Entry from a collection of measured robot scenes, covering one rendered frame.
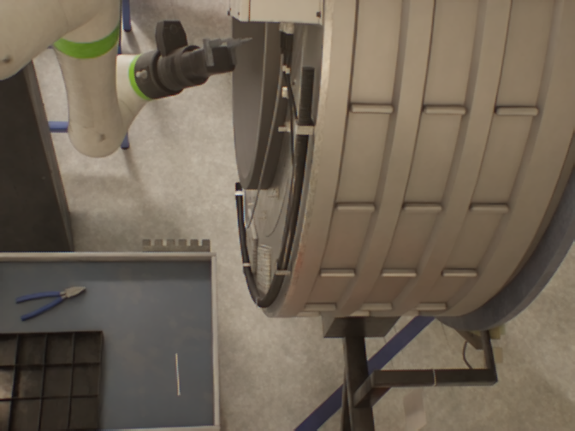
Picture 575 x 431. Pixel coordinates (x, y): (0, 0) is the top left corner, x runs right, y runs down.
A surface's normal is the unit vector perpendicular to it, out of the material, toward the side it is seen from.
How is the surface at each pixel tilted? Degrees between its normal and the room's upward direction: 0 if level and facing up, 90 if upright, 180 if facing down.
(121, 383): 0
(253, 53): 21
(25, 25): 54
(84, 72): 98
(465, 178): 61
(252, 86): 9
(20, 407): 0
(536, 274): 90
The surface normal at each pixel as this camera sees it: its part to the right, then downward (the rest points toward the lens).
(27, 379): 0.13, -0.44
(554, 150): 0.12, 0.55
